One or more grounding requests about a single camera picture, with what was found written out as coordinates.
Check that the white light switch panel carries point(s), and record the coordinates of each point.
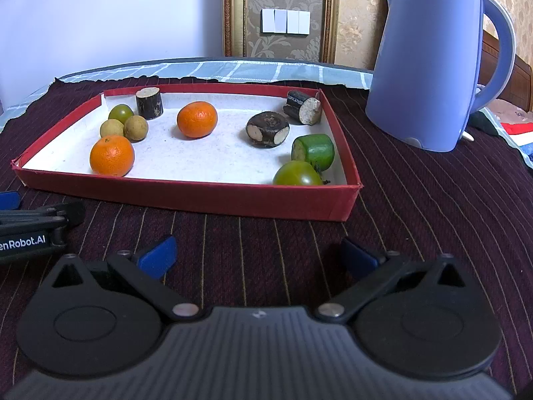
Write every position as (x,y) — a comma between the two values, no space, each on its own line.
(285,21)

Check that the red white blue striped cloth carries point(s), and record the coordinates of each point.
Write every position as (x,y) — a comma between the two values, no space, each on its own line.
(518,128)

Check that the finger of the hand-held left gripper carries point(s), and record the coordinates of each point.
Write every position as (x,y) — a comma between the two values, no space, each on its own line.
(41,218)
(8,200)

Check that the knobby dark sugarcane piece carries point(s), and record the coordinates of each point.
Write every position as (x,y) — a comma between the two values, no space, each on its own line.
(267,128)

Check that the orange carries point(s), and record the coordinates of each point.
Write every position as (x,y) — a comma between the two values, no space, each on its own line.
(197,119)
(112,156)

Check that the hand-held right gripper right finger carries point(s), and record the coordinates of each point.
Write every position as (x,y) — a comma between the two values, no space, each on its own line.
(358,258)

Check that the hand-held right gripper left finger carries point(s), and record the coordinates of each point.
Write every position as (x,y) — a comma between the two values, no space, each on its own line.
(158,258)

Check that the red cardboard tray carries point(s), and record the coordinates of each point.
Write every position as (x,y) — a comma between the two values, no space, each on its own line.
(225,154)

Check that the dark striped cloth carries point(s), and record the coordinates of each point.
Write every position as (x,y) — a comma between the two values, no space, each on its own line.
(416,200)

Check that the blue electric kettle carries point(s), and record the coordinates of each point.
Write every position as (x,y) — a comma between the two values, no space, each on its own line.
(420,71)

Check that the small yellow longan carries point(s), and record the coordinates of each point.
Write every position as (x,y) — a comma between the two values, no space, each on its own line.
(136,128)
(111,129)

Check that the white plastic piece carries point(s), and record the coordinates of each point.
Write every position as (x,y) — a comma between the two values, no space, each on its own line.
(467,136)

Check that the green sugarcane piece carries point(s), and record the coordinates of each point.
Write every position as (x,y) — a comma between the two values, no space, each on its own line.
(313,151)

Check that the green tomato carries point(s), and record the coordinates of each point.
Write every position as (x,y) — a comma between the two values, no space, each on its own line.
(297,173)
(120,112)

